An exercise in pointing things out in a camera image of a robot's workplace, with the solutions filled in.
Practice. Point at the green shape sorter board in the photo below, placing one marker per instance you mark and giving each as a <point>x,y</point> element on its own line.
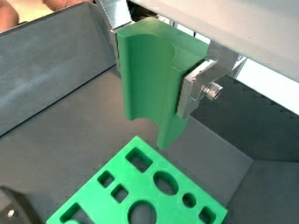
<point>140,177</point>

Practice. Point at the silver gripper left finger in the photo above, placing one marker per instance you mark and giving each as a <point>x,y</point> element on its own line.
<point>115,17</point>

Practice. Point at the person's hand at edge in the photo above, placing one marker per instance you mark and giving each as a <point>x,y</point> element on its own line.
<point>9,18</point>

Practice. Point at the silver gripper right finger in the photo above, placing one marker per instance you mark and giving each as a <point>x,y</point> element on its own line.
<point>199,82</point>

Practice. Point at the black arch holder bracket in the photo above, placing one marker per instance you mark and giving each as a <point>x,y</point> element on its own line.
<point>16,210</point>

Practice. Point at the green arch block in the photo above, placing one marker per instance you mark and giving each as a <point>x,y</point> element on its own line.
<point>156,55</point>

